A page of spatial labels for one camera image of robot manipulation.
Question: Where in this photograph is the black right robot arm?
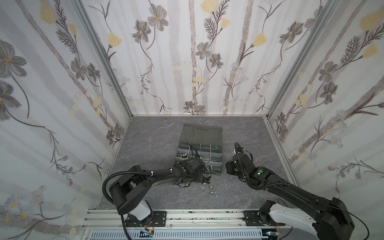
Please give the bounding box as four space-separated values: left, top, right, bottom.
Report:
226 147 355 240

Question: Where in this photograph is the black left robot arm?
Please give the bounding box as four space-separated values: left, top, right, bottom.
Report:
102 155 211 222

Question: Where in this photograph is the grey plastic organizer box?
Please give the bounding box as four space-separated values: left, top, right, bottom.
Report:
176 124 223 176

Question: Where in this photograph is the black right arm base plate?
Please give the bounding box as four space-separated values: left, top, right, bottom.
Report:
243 210 278 227

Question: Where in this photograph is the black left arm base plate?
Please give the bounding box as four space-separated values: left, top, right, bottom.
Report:
124 211 167 228

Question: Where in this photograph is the black corrugated cable conduit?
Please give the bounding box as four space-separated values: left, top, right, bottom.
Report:
101 170 175 205

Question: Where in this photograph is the aluminium front rail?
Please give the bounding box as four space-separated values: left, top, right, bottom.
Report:
81 209 251 231

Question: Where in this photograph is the white slotted cable duct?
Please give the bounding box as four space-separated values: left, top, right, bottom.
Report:
89 228 265 240

